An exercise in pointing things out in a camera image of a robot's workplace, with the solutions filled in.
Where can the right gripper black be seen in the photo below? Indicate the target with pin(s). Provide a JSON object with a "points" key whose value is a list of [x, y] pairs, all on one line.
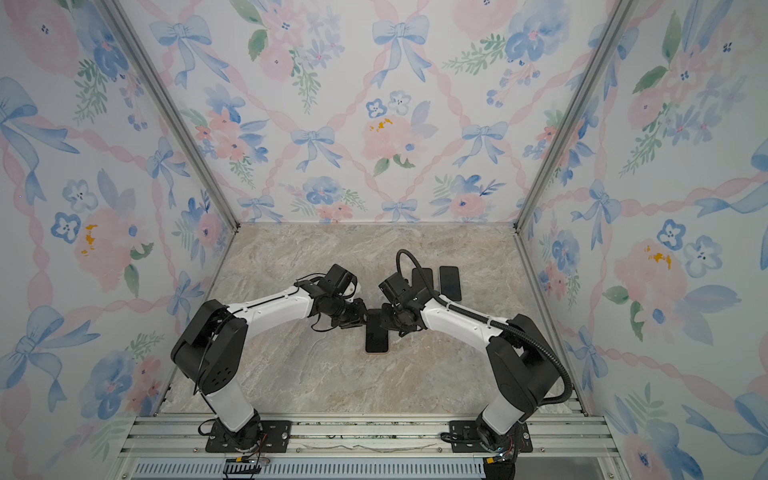
{"points": [[385, 321]]}

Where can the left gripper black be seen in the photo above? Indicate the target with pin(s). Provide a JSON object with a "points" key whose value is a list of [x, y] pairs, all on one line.
{"points": [[360, 315]]}

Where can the pink phone case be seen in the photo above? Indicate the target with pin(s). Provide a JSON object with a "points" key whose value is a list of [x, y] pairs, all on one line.
{"points": [[377, 336]]}

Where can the black phone case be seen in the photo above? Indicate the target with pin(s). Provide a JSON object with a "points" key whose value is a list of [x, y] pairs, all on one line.
{"points": [[423, 281]]}

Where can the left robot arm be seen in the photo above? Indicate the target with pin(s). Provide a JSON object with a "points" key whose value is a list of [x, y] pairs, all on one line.
{"points": [[210, 349]]}

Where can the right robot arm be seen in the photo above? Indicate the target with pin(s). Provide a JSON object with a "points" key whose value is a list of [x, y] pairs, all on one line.
{"points": [[526, 371]]}

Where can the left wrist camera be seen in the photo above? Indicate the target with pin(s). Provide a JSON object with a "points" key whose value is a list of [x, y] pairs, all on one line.
{"points": [[339, 281]]}

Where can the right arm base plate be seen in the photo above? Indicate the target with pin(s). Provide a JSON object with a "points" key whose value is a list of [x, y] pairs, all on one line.
{"points": [[468, 437]]}

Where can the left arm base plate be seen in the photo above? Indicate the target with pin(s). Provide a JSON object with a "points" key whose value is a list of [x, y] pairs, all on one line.
{"points": [[264, 436]]}

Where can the aluminium rail frame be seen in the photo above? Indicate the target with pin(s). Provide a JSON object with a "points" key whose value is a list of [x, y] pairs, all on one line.
{"points": [[367, 446]]}

